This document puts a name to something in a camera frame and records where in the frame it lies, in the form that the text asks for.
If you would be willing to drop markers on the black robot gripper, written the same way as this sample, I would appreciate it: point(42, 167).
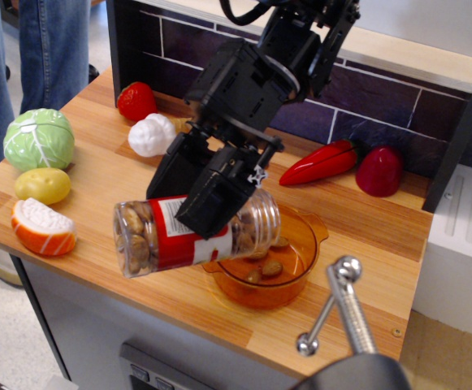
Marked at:
point(234, 99)

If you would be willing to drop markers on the clear almond jar red label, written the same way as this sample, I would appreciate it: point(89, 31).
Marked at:
point(148, 237)

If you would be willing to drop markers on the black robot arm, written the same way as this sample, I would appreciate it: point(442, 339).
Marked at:
point(304, 36)

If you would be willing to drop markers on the orange transparent plastic pot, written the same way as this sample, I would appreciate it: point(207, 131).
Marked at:
point(298, 248)

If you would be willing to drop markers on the white toy ice cream cone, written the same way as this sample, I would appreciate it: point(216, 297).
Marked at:
point(154, 134)

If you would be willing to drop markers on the red toy strawberry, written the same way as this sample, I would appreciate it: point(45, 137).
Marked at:
point(137, 101)

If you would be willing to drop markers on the red toy chili pepper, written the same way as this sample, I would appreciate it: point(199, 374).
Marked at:
point(330, 160)

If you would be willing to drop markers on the yellow toy potato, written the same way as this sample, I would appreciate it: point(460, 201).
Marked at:
point(47, 185)

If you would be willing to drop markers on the orange salmon sushi toy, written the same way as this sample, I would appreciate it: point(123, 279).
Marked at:
point(42, 229)

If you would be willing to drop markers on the green toy cabbage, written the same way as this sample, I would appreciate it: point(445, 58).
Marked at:
point(39, 138)

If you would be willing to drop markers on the dark red toy half pepper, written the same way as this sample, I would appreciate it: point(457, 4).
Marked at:
point(379, 174)

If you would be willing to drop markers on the person in blue jeans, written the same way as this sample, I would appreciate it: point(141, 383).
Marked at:
point(54, 56)

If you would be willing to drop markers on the grey control panel with buttons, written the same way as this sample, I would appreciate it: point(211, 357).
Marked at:
point(142, 371)

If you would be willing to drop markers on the white ribbed sink drainer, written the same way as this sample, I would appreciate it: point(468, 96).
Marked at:
point(444, 290)

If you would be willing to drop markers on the dark grey vertical post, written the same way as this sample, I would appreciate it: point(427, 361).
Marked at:
point(452, 156)

